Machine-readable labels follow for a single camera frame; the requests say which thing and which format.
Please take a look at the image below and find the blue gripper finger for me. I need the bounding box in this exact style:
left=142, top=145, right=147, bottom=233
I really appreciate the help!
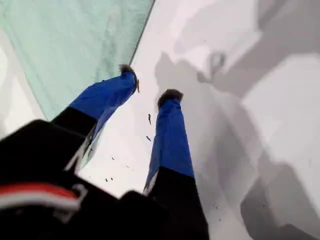
left=143, top=88, right=210, bottom=226
left=51, top=64, right=140, bottom=151

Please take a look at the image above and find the pale green T-shirt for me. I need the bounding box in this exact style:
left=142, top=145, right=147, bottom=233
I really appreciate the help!
left=0, top=0, right=156, bottom=122

